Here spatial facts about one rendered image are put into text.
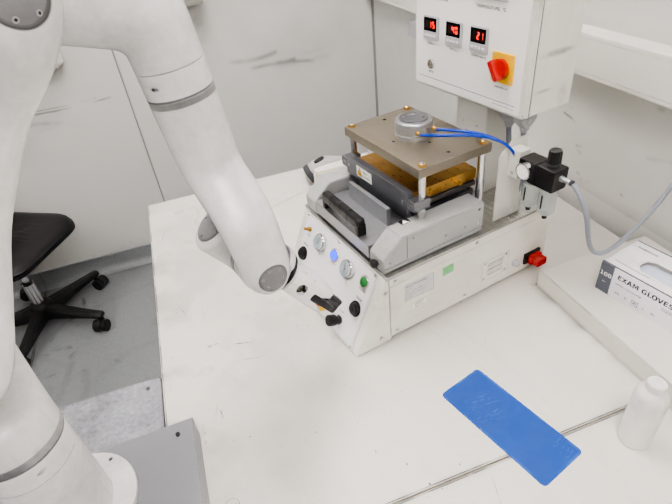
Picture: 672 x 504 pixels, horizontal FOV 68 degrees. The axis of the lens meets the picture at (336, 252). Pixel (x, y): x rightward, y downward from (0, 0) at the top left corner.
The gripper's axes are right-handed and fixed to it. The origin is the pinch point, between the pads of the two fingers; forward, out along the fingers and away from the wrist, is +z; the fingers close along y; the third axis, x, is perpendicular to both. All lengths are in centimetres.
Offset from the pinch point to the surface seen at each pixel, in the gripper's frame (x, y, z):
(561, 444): -9.3, -40.7, 22.9
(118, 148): 29, 177, 9
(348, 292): -3.1, 3.9, 6.5
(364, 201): -20.0, 13.1, 1.3
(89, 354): 102, 122, 37
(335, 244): -8.8, 13.2, 3.2
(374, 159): -28.8, 19.1, 0.7
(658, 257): -51, -26, 38
